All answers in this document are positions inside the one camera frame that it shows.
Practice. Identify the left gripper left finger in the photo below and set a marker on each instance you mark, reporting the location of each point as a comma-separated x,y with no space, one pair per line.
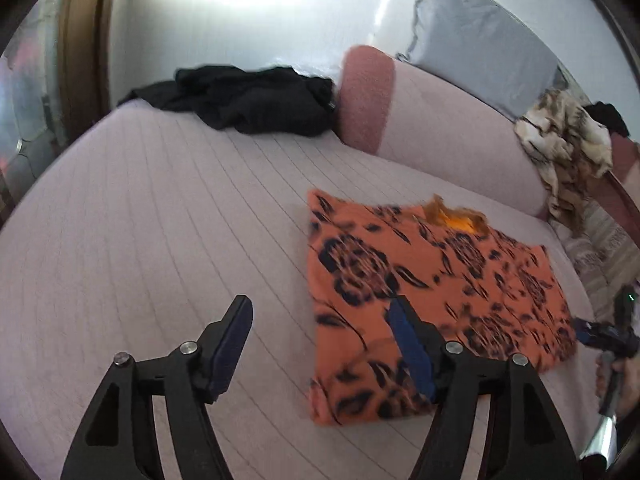
117,439

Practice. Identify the orange black floral garment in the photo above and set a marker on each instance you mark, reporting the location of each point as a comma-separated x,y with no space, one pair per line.
478,286

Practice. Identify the right hand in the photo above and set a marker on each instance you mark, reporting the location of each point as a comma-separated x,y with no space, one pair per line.
630,388

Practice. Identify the striped floral blanket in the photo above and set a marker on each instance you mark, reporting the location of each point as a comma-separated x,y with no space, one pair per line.
604,257

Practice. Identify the dark red blanket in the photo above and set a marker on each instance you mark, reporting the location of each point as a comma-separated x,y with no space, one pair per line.
617,192

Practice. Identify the cream brown patterned garment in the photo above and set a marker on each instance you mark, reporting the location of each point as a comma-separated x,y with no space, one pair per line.
570,151

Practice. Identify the pink quilted bed cover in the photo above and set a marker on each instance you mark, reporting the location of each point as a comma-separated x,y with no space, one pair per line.
142,233

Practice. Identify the small black cloth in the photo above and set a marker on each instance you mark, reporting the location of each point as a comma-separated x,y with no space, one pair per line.
607,115

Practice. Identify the pink cylindrical bolster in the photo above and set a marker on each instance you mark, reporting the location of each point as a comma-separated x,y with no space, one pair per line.
395,111

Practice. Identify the grey blue pillow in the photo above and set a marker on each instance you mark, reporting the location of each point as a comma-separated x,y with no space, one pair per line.
481,48

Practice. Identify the black crumpled garment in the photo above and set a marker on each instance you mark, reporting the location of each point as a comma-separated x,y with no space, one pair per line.
277,99

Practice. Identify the wooden glass door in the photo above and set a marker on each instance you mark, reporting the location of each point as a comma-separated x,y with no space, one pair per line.
54,84

